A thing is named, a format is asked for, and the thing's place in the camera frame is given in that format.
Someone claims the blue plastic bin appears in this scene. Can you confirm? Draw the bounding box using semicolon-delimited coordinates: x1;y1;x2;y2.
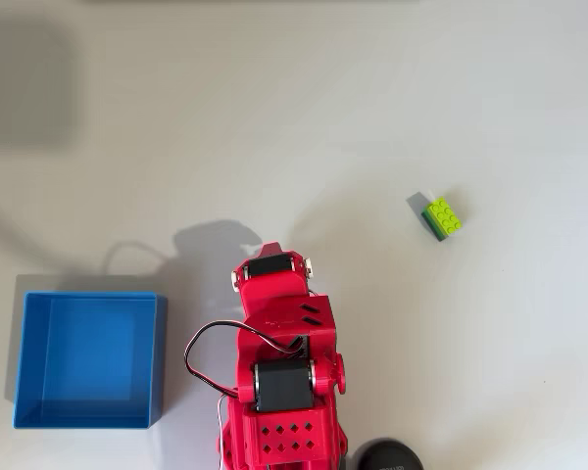
12;291;169;430

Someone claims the green lego block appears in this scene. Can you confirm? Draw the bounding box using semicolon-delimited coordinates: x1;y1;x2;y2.
420;196;463;243

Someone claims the arm servo wire bundle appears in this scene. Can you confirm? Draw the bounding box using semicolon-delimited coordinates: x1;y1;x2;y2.
184;320;306;399

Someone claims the black gooseneck camera stand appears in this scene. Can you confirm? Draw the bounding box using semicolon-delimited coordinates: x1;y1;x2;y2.
350;438;425;470

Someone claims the white servo wire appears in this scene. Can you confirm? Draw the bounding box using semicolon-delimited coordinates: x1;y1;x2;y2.
217;395;227;464

